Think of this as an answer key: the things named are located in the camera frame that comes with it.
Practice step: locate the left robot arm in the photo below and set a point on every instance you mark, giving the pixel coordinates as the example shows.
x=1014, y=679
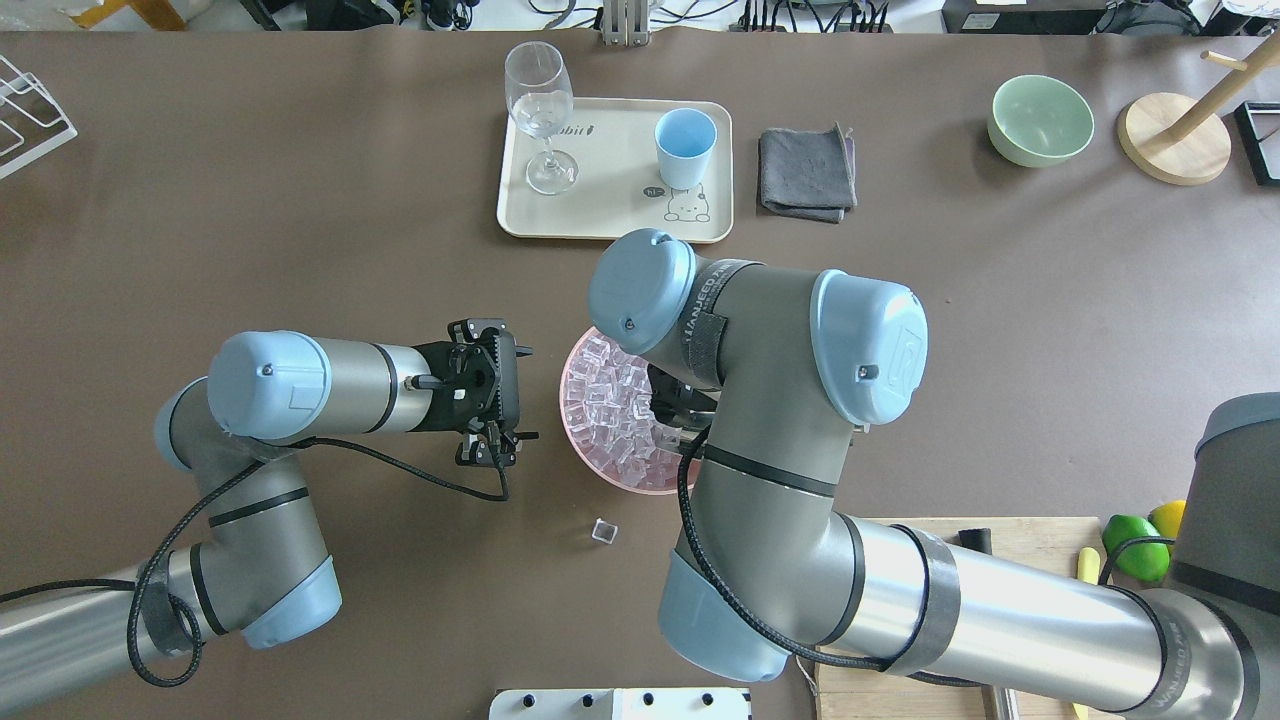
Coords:
x=249, y=557

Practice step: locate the yellow lemon upper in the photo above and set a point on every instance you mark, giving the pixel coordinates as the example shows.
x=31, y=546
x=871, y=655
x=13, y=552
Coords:
x=1167, y=518

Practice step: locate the cream serving tray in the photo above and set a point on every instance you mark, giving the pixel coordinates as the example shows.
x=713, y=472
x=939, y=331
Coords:
x=619, y=187

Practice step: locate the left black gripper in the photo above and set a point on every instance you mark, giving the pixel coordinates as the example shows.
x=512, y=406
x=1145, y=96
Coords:
x=463, y=335

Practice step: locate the pile of clear ice cubes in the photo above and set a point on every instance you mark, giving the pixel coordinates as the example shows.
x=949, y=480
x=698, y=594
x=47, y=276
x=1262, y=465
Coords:
x=610, y=405

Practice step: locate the white wire cup rack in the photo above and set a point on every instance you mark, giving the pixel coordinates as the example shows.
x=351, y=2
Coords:
x=33, y=124

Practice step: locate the stray ice cube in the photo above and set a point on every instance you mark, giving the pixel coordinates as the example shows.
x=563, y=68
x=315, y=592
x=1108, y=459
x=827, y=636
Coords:
x=603, y=531

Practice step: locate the pale green bowl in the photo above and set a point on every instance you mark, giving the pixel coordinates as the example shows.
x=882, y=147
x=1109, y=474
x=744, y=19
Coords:
x=1038, y=121

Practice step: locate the clear wine glass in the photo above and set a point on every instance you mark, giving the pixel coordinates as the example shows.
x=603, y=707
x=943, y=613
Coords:
x=539, y=100

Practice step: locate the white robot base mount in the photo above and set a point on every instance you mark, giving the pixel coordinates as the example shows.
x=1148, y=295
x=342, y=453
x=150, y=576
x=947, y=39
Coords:
x=623, y=703

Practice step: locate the pink bowl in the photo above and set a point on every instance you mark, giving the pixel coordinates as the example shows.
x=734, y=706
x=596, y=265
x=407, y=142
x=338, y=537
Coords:
x=620, y=410

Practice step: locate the green lime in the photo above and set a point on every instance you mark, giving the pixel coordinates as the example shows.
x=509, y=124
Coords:
x=1132, y=549

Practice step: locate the bamboo cutting board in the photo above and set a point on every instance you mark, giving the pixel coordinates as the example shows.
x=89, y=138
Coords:
x=1020, y=605

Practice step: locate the black picture frame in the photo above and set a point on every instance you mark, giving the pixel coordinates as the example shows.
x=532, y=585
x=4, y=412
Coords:
x=1257, y=124

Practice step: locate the grey folded cloth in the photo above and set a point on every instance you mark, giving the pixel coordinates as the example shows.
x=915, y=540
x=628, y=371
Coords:
x=808, y=174

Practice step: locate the wooden mug tree stand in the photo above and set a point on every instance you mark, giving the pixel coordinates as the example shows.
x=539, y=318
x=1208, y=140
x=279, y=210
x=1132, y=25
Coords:
x=1181, y=140

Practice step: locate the blue plastic cup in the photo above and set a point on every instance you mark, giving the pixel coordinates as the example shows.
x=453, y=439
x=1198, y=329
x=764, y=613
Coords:
x=685, y=139

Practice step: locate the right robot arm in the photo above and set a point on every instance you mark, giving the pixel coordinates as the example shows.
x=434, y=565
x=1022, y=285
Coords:
x=767, y=569

